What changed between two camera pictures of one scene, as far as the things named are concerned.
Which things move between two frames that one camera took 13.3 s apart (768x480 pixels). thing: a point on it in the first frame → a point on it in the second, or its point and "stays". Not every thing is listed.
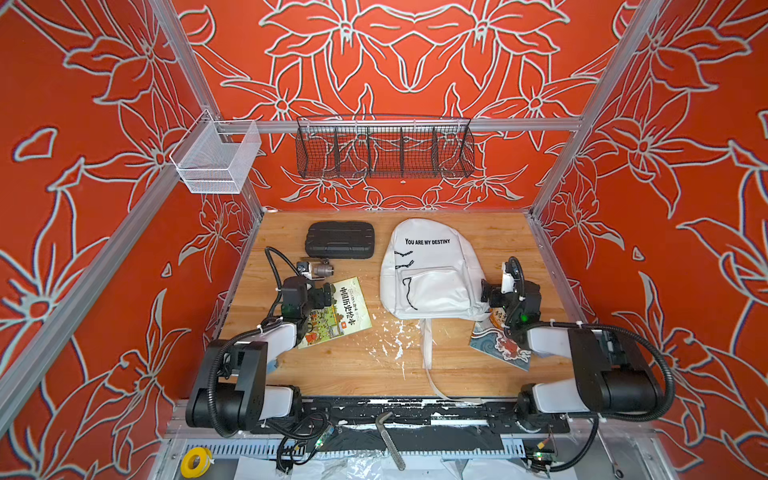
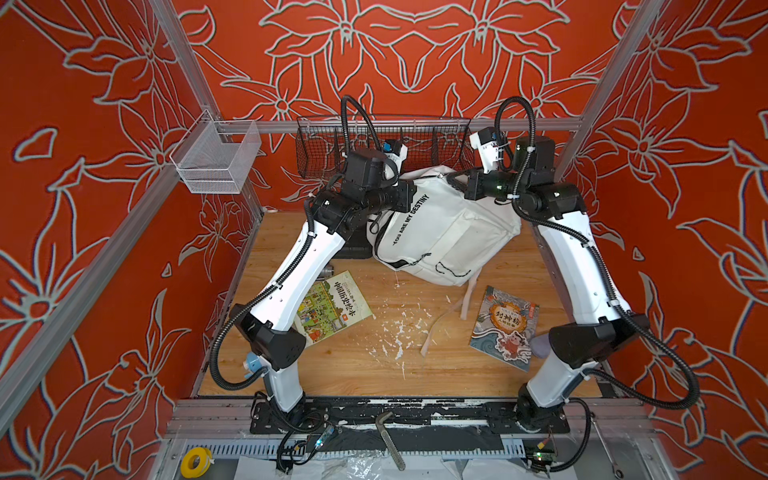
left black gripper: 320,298 → 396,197
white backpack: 431,271 → 448,238
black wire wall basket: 383,146 stays
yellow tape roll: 205,456 stays
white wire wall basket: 216,156 stays
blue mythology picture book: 490,336 stays
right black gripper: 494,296 → 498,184
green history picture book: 349,314 stays
